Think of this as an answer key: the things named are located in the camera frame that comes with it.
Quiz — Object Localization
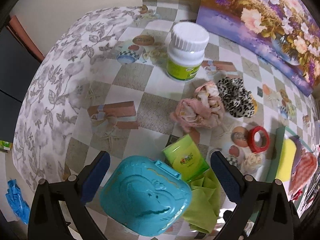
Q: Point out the pink checkered cloth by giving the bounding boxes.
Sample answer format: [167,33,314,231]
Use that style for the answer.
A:
[289,152,318,196]

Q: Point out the green card box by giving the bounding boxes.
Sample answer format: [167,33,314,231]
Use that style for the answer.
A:
[163,134,209,183]

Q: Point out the leopard print scrunchie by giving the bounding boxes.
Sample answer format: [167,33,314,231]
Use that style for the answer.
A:
[217,77,255,118]

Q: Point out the yellow sponge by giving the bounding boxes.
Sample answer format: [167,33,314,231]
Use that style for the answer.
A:
[275,139,296,182]

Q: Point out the teal rimmed white tray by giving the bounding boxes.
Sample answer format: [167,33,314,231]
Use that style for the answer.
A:
[261,126,319,209]

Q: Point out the lime green cloth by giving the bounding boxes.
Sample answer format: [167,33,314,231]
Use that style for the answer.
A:
[183,169,221,233]

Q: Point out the purple snack packet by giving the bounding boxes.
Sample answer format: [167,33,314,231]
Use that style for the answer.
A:
[291,135,303,172]

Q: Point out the teal plastic case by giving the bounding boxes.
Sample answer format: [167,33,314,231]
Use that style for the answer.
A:
[100,155,191,237]

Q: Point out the pink floral crumpled cloth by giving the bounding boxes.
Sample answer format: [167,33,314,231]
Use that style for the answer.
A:
[170,81,225,133]

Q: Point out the checkered printed tablecloth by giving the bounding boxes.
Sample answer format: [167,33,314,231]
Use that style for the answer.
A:
[11,0,320,240]

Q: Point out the white green pill bottle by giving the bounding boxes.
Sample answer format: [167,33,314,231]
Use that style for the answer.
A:
[167,22,209,81]

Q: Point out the floral canvas painting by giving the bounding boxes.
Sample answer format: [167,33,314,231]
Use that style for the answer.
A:
[196,0,319,96]

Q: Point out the red tape ring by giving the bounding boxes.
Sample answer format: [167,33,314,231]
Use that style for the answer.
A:
[248,126,271,155]

